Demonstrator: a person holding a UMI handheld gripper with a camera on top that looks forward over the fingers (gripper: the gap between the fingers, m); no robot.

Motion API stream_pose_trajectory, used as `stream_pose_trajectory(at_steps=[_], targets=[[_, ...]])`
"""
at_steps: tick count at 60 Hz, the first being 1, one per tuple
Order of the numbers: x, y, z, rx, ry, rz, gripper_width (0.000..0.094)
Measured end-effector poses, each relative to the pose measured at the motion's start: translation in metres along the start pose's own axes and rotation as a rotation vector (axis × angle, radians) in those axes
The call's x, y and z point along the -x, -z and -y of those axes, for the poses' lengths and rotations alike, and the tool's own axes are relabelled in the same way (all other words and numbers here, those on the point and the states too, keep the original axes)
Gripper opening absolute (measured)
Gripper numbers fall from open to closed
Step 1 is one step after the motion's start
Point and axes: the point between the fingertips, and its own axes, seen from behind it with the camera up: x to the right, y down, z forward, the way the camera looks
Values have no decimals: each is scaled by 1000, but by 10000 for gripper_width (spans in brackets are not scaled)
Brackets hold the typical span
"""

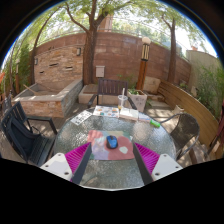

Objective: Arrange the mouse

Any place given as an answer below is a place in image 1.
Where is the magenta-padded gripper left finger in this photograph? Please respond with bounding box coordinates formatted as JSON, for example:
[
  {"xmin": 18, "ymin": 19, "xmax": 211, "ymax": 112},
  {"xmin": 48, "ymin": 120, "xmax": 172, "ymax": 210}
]
[{"xmin": 39, "ymin": 142, "xmax": 93, "ymax": 185}]

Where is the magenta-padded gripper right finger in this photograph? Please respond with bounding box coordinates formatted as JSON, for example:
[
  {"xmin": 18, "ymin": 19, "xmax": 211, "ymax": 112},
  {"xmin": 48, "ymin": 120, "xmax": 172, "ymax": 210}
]
[{"xmin": 132, "ymin": 142, "xmax": 184, "ymax": 186}]

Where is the blue and black computer mouse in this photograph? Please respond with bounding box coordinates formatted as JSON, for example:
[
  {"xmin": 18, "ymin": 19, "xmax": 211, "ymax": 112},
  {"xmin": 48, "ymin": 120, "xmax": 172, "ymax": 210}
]
[{"xmin": 105, "ymin": 134, "xmax": 119, "ymax": 150}]

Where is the red floral print mouse pad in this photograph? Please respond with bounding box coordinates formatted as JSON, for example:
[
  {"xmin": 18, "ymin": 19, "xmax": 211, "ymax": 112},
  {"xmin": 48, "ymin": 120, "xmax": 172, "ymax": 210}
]
[{"xmin": 87, "ymin": 129, "xmax": 136, "ymax": 162}]

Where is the small green object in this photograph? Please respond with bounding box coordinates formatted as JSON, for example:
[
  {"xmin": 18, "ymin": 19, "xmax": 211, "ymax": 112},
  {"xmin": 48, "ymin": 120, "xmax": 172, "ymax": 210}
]
[{"xmin": 149, "ymin": 118, "xmax": 161, "ymax": 129}]

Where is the white licence plate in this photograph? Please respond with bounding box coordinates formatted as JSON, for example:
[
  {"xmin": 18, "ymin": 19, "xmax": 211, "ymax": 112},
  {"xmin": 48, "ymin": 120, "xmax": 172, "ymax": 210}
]
[{"xmin": 70, "ymin": 110, "xmax": 93, "ymax": 126}]

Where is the small thin booklet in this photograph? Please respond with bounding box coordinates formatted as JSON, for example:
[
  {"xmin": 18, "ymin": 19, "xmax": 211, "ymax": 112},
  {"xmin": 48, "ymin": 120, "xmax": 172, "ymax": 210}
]
[{"xmin": 137, "ymin": 112, "xmax": 153, "ymax": 123}]

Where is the thick white book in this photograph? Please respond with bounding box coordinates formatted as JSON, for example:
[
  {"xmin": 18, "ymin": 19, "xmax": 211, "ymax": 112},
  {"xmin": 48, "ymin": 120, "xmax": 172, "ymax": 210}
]
[{"xmin": 118, "ymin": 107, "xmax": 140, "ymax": 122}]

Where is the dark mesh metal chair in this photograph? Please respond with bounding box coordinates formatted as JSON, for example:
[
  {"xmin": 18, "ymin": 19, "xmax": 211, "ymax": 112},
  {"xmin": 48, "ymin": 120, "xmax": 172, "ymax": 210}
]
[{"xmin": 159, "ymin": 112, "xmax": 201, "ymax": 161}]

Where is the colourful printed sheet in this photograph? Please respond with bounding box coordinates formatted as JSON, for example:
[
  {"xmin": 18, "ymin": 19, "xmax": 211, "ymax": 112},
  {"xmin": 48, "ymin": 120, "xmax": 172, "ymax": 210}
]
[{"xmin": 92, "ymin": 105, "xmax": 120, "ymax": 119}]

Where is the black slatted patio armchair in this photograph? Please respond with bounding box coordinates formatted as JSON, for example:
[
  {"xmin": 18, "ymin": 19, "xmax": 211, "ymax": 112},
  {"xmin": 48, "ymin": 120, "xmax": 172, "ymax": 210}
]
[{"xmin": 0, "ymin": 100, "xmax": 58, "ymax": 167}]

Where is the pale stone planter box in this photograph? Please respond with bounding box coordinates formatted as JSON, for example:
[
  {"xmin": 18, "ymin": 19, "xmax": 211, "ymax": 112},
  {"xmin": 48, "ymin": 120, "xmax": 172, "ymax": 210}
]
[{"xmin": 127, "ymin": 88, "xmax": 148, "ymax": 113}]

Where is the raised stone garden bed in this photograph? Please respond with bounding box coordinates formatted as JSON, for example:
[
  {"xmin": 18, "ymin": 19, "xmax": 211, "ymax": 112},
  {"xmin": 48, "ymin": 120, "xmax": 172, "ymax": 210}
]
[{"xmin": 11, "ymin": 78, "xmax": 84, "ymax": 118}]

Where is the clear plastic cup with straw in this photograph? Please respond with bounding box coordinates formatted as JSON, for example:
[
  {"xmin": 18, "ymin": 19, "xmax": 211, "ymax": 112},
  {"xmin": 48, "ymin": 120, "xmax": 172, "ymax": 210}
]
[{"xmin": 117, "ymin": 87, "xmax": 129, "ymax": 111}]

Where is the curved wooden bench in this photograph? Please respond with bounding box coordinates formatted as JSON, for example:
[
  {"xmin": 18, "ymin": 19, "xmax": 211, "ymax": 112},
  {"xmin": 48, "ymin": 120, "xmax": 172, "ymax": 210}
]
[{"xmin": 156, "ymin": 79, "xmax": 221, "ymax": 158}]

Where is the pale stone block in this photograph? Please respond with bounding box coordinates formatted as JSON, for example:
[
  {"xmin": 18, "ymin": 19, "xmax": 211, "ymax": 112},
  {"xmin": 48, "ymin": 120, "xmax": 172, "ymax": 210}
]
[{"xmin": 143, "ymin": 76, "xmax": 162, "ymax": 95}]

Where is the dark brown slatted chair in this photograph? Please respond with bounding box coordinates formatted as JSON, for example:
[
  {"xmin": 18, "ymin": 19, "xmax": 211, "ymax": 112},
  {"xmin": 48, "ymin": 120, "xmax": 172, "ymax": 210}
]
[{"xmin": 87, "ymin": 78, "xmax": 138, "ymax": 111}]

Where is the thin leaning tree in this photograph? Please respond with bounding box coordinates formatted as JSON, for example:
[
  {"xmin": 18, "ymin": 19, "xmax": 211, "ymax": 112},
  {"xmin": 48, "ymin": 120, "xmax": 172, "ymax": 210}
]
[{"xmin": 28, "ymin": 16, "xmax": 51, "ymax": 86}]

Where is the thick forked tree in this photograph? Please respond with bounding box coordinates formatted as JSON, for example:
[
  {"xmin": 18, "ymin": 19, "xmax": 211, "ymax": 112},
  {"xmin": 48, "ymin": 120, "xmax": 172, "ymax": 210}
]
[{"xmin": 63, "ymin": 0, "xmax": 114, "ymax": 85}]

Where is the slim straight tree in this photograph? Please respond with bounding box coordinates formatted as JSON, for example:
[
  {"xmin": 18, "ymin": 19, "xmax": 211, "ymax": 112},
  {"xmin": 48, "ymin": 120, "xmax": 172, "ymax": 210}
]
[{"xmin": 156, "ymin": 9, "xmax": 178, "ymax": 84}]

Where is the wooden garden lamp post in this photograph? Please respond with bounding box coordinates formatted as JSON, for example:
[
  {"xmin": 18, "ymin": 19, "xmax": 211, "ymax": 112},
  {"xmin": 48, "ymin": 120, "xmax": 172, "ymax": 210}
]
[{"xmin": 135, "ymin": 36, "xmax": 152, "ymax": 91}]

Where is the beige wall utility box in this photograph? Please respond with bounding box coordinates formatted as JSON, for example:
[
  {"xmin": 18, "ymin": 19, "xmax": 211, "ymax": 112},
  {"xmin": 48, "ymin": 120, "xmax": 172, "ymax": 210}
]
[{"xmin": 95, "ymin": 65, "xmax": 106, "ymax": 78}]

